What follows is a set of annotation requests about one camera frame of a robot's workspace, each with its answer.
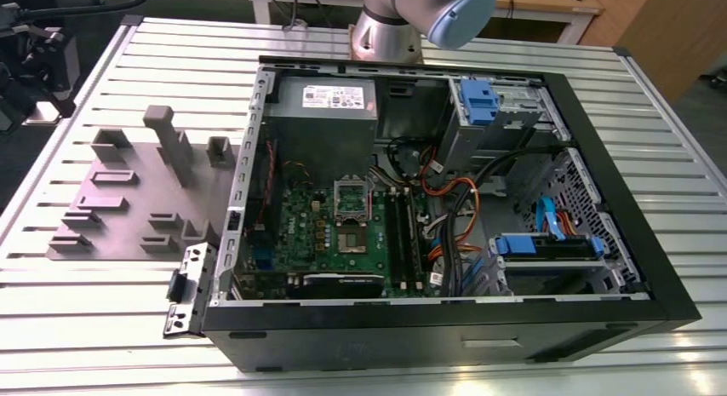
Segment CPU socket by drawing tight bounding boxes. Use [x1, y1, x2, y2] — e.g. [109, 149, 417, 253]
[335, 226, 373, 255]

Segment grey plastic parts rack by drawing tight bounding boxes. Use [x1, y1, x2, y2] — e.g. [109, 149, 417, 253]
[44, 105, 242, 261]

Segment grey power supply white label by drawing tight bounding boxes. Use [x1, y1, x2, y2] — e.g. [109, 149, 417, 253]
[264, 77, 379, 184]

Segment green motherboard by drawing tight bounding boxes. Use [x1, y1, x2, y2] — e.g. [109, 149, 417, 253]
[234, 185, 439, 299]

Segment black RAM slot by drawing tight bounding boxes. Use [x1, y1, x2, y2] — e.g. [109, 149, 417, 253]
[399, 187, 425, 291]
[384, 187, 411, 291]

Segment black graphics card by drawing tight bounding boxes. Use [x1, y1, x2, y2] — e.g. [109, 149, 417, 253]
[283, 271, 385, 301]

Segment blue plastic drive latch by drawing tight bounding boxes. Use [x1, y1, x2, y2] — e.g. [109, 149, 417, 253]
[460, 78, 501, 127]

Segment tall grey drive cage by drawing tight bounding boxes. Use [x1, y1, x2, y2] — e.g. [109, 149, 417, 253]
[440, 76, 569, 175]

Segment black open PC case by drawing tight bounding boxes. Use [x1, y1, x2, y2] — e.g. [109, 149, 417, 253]
[201, 54, 703, 374]

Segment hard disk in blue carrier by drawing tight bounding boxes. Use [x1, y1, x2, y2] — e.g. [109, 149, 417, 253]
[488, 233, 607, 261]

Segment perforated grey disk bay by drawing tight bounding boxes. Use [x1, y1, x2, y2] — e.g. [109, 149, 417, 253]
[485, 232, 652, 298]

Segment wooden cabinet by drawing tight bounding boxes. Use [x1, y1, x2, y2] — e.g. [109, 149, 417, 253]
[577, 0, 727, 103]

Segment black camera cable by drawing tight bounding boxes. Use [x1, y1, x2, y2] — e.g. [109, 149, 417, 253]
[0, 0, 158, 19]

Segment hanging cable with plug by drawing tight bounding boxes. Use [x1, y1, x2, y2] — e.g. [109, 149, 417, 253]
[264, 0, 315, 30]

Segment thin red wire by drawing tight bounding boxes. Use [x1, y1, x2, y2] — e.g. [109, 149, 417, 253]
[253, 139, 279, 233]

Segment orange power wire bundle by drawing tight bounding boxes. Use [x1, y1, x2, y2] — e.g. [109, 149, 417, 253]
[423, 177, 483, 261]

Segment thick black cable bundle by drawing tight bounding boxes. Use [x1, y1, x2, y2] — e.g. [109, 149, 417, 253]
[440, 146, 563, 297]

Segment blue flat data wire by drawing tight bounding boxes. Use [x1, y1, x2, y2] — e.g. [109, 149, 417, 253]
[536, 198, 567, 239]

